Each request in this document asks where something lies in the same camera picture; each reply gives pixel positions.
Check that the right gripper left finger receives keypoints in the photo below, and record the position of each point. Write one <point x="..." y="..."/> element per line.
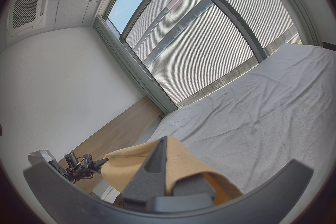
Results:
<point x="141" y="191"/>

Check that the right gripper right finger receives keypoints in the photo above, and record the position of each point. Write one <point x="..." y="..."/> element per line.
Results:
<point x="194" y="186"/>

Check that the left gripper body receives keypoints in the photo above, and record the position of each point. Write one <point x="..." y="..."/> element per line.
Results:
<point x="96" y="164"/>

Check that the tan shorts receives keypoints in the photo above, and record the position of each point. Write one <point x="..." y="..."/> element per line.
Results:
<point x="183" y="160"/>

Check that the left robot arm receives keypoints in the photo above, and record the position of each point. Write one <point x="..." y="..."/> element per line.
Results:
<point x="43" y="157"/>

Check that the bed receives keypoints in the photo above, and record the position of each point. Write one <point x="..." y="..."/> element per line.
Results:
<point x="249" y="112"/>

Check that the brown garment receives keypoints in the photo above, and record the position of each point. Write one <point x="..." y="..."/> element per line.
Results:
<point x="120" y="201"/>

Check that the window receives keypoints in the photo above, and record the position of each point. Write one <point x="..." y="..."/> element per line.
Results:
<point x="196" y="47"/>

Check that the white ceiling air vent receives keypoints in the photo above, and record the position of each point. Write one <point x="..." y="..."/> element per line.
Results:
<point x="26" y="7"/>

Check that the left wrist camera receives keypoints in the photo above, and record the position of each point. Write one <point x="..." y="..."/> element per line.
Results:
<point x="88" y="160"/>

